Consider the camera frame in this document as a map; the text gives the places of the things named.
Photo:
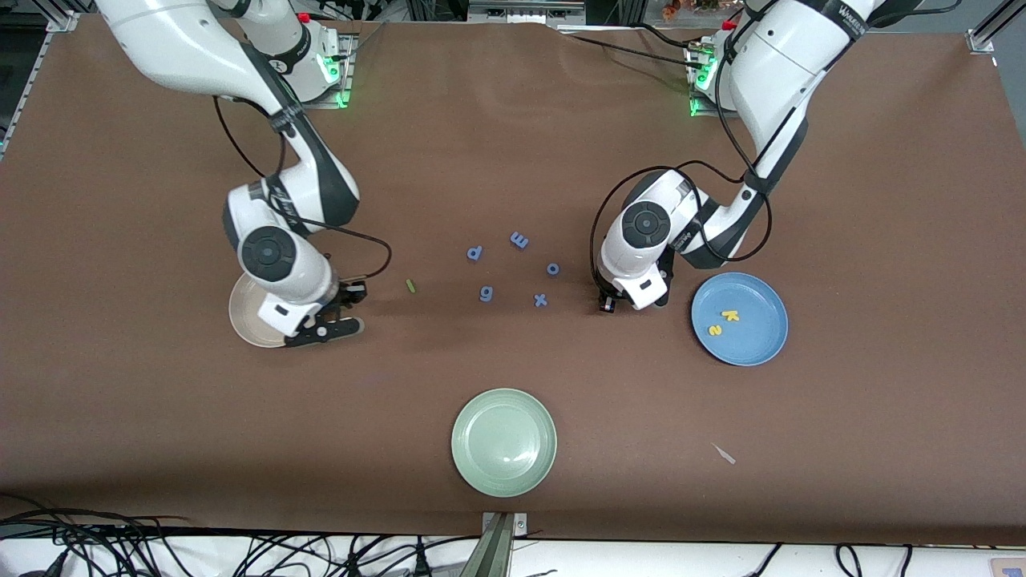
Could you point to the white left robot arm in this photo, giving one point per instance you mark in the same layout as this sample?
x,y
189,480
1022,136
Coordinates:
x,y
785,64

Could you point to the orange decoration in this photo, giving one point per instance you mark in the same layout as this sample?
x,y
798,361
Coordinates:
x,y
672,8

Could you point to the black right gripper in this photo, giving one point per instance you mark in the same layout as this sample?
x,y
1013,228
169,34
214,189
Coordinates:
x,y
349,293

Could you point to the beige plate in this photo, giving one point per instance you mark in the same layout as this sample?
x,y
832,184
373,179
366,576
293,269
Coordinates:
x,y
244,316

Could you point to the beige box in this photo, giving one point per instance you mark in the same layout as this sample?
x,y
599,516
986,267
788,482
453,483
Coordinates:
x,y
1010,569

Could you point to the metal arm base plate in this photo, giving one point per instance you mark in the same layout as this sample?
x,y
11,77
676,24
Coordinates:
x,y
701,108
341,100

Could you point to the blue foam letter m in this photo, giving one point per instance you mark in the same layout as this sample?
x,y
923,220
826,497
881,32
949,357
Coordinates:
x,y
519,240

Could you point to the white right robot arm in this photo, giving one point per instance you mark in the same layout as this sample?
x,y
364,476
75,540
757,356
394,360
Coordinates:
x,y
176,40

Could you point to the blue plate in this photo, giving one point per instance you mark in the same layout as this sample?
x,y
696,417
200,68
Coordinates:
x,y
753,344

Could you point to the metal table edge bracket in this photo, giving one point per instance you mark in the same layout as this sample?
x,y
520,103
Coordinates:
x,y
497,553

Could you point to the pale green plate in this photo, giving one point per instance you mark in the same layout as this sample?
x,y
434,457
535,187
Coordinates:
x,y
503,442

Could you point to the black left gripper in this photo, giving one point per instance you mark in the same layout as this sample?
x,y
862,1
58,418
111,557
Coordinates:
x,y
607,303

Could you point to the brown table cover mat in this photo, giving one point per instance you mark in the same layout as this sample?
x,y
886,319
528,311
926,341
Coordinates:
x,y
513,160

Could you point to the small white paper scrap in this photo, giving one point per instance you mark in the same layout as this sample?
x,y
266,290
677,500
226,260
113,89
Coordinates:
x,y
725,456

